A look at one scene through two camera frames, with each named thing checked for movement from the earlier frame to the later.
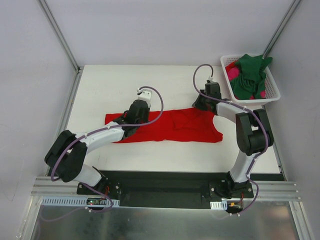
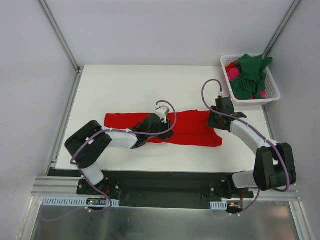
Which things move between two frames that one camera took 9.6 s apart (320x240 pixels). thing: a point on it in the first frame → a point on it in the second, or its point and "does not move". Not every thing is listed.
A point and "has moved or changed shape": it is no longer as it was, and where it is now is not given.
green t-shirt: (251, 80) does not move
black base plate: (190, 189) does not move
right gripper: (200, 102) → (213, 120)
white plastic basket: (272, 91) does not move
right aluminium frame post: (293, 8) does not move
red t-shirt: (187, 124) has moved or changed shape
